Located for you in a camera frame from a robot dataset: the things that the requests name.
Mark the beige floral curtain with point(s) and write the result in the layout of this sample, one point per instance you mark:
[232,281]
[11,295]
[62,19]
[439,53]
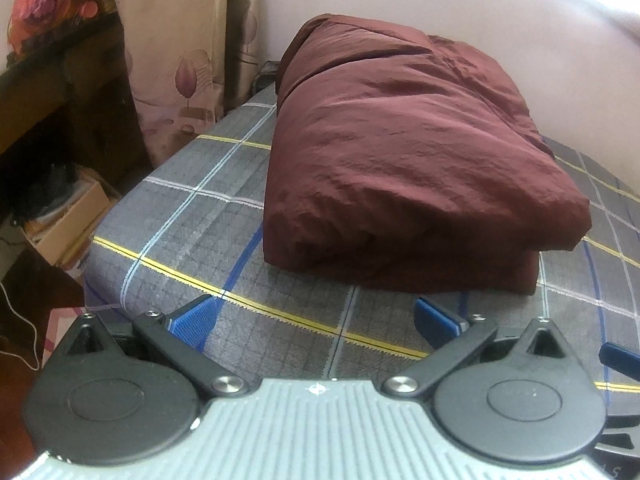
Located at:
[185,60]

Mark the floral quilt bag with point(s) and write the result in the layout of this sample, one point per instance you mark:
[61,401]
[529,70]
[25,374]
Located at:
[55,5]

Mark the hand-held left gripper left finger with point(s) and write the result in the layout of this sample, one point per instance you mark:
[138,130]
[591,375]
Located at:
[192,324]

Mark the dark wooden desk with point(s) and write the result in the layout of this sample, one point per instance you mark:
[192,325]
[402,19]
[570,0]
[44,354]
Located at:
[55,95]

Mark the pink patterned box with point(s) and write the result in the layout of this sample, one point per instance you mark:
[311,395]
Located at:
[57,330]

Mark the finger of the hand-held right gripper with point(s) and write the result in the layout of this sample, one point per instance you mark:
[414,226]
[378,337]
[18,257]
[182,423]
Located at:
[620,357]

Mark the cardboard box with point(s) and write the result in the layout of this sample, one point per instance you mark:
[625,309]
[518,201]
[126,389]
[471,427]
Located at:
[70,230]

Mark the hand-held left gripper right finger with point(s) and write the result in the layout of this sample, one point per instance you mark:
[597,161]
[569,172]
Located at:
[439,321]

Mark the maroon puffer jacket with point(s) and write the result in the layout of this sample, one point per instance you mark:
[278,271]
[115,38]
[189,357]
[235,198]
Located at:
[400,160]

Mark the grey plaid bed sheet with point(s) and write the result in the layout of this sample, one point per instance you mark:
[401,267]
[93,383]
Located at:
[200,220]

